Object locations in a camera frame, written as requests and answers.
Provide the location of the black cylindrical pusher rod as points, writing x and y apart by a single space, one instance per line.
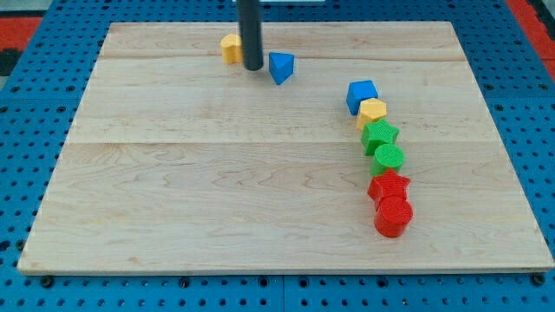
249 22

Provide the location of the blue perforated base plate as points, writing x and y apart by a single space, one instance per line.
39 100

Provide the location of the green cylinder block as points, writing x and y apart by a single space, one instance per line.
387 156

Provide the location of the blue cube block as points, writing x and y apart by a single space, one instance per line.
359 91

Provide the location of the yellow pentagon block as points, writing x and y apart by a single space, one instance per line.
370 110

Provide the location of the red star block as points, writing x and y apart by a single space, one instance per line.
389 184

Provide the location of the green star block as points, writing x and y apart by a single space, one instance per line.
377 133

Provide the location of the yellow heart block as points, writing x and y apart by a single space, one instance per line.
231 49

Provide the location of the blue triangle block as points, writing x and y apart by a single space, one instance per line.
281 66

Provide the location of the red cylinder block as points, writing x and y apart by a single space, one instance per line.
392 216

